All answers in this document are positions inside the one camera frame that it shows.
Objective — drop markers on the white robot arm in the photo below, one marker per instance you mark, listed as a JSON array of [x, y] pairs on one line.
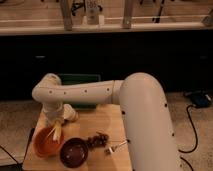
[[146, 117]]

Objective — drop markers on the silver fork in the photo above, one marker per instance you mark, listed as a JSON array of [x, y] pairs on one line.
[[112, 149]]

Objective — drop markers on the right wooden post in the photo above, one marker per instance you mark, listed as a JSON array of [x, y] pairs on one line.
[[127, 16]]

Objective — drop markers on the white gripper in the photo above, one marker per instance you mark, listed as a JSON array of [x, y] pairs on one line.
[[55, 116]]

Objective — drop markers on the red orange bowl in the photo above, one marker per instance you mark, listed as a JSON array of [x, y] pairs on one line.
[[44, 145]]

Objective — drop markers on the bunch of red grapes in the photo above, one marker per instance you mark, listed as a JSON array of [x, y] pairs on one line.
[[99, 140]]

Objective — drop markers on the wooden post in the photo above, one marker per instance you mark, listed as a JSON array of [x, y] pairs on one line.
[[66, 14], [127, 16]]

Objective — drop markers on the left wooden post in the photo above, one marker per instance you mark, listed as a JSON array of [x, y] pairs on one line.
[[66, 14]]

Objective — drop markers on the dark purple bowl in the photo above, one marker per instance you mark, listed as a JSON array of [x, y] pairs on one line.
[[73, 153]]

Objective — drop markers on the white round container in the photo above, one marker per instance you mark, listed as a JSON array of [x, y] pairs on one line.
[[69, 113]]

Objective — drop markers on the yellow banana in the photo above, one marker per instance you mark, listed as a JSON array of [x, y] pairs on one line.
[[56, 131]]

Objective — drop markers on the green plastic tray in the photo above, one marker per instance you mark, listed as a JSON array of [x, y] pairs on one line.
[[72, 79]]

